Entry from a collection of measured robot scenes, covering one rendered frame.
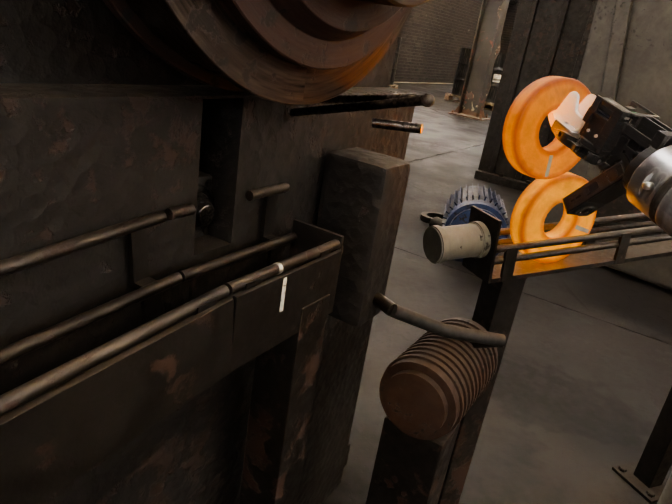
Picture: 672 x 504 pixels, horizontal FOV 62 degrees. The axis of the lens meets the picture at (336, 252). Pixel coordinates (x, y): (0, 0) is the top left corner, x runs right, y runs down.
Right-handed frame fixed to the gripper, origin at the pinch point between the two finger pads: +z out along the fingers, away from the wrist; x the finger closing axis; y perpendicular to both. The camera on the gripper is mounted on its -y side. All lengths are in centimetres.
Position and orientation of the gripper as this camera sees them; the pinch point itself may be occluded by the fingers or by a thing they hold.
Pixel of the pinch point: (553, 116)
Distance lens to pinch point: 95.8
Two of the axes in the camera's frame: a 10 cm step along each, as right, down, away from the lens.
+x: -9.1, 0.1, -4.0
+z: -3.2, -6.3, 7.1
